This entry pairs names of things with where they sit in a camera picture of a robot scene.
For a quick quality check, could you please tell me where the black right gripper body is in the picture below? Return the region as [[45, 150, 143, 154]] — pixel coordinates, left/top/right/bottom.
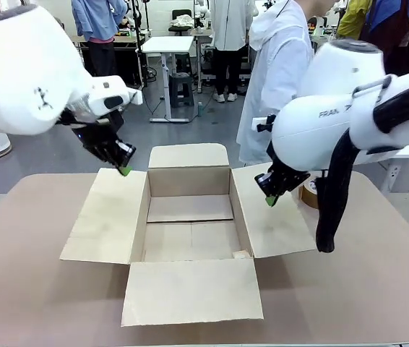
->
[[262, 140, 313, 199]]

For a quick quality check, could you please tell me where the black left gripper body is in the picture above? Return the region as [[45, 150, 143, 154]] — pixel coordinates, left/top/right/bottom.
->
[[59, 108, 128, 167]]

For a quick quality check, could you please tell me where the brown packing tape roll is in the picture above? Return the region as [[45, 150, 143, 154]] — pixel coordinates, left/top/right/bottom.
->
[[298, 176, 323, 210]]

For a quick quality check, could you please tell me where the brown cardboard box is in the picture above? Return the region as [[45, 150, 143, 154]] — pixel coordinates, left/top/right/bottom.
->
[[59, 143, 318, 328]]

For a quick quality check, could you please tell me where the grey plastic stool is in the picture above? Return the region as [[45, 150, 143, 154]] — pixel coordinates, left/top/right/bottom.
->
[[167, 72, 196, 108]]

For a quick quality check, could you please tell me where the person in blue shirt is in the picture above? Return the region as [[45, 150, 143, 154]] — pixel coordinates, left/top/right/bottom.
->
[[70, 0, 129, 80]]

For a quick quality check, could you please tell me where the person in white lab coat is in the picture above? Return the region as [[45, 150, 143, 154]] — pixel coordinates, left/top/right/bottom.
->
[[236, 0, 316, 168]]

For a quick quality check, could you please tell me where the white standing desk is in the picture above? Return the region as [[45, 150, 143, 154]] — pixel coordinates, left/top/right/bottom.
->
[[140, 35, 196, 124]]

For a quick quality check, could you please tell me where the bystander in white coat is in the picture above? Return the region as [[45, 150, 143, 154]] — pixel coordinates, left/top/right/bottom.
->
[[208, 0, 253, 104]]

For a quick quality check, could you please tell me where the person in yellow garment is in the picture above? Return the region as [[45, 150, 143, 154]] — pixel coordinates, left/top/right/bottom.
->
[[335, 0, 409, 73]]

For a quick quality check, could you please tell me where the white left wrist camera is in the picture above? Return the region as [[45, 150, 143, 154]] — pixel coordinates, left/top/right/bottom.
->
[[126, 88, 144, 106]]

